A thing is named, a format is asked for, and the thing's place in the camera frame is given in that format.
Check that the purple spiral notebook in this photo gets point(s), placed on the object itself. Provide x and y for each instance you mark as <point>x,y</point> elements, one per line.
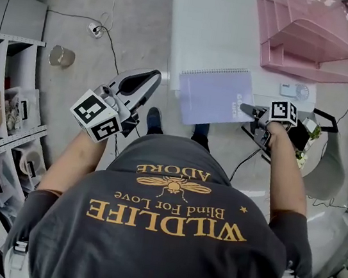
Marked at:
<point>214,97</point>

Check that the pink mesh desk organizer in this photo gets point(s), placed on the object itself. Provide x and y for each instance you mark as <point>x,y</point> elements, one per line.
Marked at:
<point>308,42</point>

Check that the small white fan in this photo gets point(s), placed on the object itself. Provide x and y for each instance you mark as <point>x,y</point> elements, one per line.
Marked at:
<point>302,91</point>

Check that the small metal bin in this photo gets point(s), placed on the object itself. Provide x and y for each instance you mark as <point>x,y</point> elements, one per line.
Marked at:
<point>61,56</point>

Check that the black metal stand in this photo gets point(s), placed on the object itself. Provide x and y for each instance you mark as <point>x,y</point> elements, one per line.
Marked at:
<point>326,119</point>

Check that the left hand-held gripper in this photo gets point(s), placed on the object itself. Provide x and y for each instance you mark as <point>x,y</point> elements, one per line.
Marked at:
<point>95,113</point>

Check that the small potted plant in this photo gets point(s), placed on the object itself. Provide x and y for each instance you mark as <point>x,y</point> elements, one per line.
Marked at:
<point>311,133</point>

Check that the white power strip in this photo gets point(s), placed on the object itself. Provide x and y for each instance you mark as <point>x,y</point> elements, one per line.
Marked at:
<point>95,30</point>

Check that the dark grey printed t-shirt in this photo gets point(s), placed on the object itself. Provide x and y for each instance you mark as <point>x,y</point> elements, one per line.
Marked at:
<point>159,236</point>

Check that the small light blue box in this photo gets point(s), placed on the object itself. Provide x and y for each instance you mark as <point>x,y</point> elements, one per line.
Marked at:
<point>286,89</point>

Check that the person's left forearm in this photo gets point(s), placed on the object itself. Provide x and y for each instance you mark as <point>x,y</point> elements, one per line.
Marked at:
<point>71,165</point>

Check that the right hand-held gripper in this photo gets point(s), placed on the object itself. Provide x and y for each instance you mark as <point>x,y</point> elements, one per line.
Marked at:
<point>280,111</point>

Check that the person's left black shoe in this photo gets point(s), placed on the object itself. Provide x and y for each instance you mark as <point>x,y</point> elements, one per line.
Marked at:
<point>154,121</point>

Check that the person's right forearm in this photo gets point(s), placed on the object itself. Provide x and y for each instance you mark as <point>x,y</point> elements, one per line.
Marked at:
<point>285,174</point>

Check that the white shelf unit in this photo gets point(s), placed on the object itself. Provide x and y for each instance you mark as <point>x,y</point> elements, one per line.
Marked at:
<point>0,154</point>

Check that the grey cabinet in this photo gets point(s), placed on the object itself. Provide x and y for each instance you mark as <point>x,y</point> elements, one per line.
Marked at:
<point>16,14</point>

